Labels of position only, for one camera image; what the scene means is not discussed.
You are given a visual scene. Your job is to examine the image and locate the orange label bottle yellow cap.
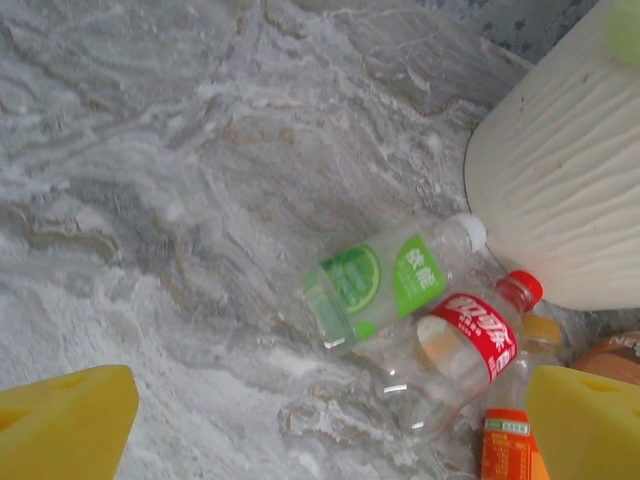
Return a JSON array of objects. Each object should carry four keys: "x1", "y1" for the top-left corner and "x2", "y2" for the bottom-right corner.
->
[{"x1": 478, "y1": 313, "x2": 565, "y2": 480}]

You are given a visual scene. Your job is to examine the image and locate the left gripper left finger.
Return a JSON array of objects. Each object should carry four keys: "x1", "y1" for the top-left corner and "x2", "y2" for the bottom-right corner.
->
[{"x1": 0, "y1": 363, "x2": 140, "y2": 480}]

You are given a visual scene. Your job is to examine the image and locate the red label bottle red cap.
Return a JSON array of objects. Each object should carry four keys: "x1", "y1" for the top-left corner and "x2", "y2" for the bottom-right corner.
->
[{"x1": 377, "y1": 268, "x2": 546, "y2": 444}]

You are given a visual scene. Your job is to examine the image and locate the green label bottle white cap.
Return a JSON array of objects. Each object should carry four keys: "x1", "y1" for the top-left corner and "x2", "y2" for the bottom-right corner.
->
[{"x1": 298, "y1": 212, "x2": 489, "y2": 352}]

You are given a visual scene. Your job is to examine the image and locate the light green bin liner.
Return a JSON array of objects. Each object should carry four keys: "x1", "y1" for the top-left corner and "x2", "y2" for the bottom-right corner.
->
[{"x1": 603, "y1": 0, "x2": 640, "y2": 67}]

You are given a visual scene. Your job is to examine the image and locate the cream plastic bin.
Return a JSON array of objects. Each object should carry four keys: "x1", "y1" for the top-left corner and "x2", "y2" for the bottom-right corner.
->
[{"x1": 463, "y1": 0, "x2": 640, "y2": 310}]

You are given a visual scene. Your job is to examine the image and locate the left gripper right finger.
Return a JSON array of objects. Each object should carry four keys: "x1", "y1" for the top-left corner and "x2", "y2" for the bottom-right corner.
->
[{"x1": 526, "y1": 364, "x2": 640, "y2": 480}]

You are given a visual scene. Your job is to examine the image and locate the brown coffee bottle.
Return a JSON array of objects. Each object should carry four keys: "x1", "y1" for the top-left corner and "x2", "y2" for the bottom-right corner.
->
[{"x1": 568, "y1": 334, "x2": 640, "y2": 387}]

